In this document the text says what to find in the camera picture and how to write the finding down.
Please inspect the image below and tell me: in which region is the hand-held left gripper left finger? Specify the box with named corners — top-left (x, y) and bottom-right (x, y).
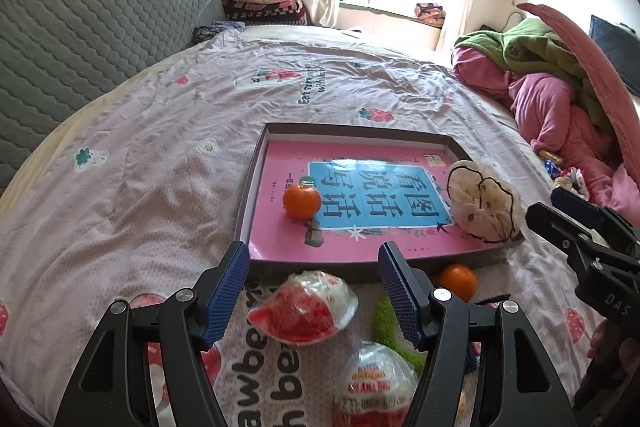
top-left (54, 241), bottom-right (251, 427)

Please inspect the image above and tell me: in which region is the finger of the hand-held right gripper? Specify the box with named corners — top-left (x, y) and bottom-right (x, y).
top-left (551, 188), bottom-right (640, 253)
top-left (525, 202), bottom-right (623, 270)

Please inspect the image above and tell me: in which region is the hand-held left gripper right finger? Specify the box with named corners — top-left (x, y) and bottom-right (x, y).
top-left (377, 241), bottom-right (578, 427)

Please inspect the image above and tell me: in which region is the green fuzzy ring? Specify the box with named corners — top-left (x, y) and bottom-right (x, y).
top-left (372, 296), bottom-right (428, 370)

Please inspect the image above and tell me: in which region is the grey cardboard box tray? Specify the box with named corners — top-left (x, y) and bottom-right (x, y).
top-left (234, 123), bottom-right (526, 284)

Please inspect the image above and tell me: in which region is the person's right hand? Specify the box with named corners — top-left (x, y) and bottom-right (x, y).
top-left (587, 319), bottom-right (640, 375)

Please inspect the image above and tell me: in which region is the patterned snack wrapper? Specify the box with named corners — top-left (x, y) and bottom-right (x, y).
top-left (552, 167), bottom-right (591, 198)

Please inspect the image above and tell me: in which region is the small orange tangerine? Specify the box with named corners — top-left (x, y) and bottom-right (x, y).
top-left (283, 184), bottom-right (322, 221)
top-left (439, 264), bottom-right (478, 303)

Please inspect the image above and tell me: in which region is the cream plush toy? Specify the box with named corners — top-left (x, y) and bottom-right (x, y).
top-left (446, 160), bottom-right (526, 244)

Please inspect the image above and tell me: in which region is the pink book with blue label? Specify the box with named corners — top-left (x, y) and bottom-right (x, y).
top-left (248, 141), bottom-right (493, 265)

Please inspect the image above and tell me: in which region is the pink garment pile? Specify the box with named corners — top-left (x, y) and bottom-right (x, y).
top-left (452, 47), bottom-right (640, 228)

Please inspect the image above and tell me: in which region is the red white blue toy egg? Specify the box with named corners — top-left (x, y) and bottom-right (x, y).
top-left (334, 342), bottom-right (418, 427)

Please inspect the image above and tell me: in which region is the pink quilted cushion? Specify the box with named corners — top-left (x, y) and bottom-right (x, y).
top-left (517, 2), bottom-right (640, 168)

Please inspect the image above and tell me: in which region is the strawberry printed bedsheet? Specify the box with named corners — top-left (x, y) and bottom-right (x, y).
top-left (0, 24), bottom-right (640, 427)

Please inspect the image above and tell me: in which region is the green garment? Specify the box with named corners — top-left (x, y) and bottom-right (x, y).
top-left (454, 18), bottom-right (613, 128)

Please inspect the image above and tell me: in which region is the black television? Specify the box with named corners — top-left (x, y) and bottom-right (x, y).
top-left (589, 14), bottom-right (640, 98)

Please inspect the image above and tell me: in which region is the pink floral cloth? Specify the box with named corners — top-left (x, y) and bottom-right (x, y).
top-left (414, 2), bottom-right (446, 28)

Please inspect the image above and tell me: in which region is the blue patterned cloth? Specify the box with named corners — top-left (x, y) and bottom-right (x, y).
top-left (192, 22), bottom-right (246, 44)

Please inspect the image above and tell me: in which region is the dark patterned folded blanket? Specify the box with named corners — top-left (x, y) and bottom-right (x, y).
top-left (222, 0), bottom-right (308, 26)

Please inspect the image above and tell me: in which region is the grey quilted headboard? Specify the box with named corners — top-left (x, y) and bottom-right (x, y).
top-left (0, 0), bottom-right (226, 192)

